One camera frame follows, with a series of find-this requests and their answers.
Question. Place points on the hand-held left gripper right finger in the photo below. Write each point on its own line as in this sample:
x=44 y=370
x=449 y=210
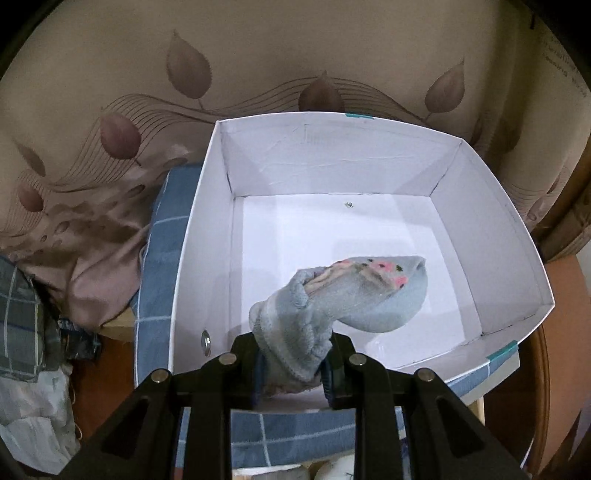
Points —
x=339 y=374

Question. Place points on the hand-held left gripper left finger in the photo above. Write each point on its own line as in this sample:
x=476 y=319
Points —
x=247 y=369

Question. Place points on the light blue patterned sock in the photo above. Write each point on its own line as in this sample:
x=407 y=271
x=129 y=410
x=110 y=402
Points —
x=323 y=300

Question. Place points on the white cardboard box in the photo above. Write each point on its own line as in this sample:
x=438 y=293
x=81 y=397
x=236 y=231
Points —
x=323 y=221

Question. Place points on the white rounded object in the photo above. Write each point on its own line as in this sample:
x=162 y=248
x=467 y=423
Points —
x=332 y=473

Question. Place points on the blue plaid cloth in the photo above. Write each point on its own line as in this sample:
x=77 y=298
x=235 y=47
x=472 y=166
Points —
x=157 y=286

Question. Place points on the light wooden stool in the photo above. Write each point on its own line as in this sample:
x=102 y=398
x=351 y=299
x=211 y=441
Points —
x=117 y=328

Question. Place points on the white crumpled cloth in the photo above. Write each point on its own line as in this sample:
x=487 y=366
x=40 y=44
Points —
x=27 y=415

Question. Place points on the brown cardboard panel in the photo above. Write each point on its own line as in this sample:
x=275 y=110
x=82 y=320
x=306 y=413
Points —
x=568 y=346

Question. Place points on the dark grey plaid cloth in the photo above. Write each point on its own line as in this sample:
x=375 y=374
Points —
x=18 y=323

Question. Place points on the beige leaf-print curtain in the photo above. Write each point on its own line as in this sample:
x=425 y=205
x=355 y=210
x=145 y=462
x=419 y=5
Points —
x=277 y=55

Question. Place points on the beige printed carton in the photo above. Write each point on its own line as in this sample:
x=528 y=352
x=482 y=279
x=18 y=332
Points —
x=554 y=60

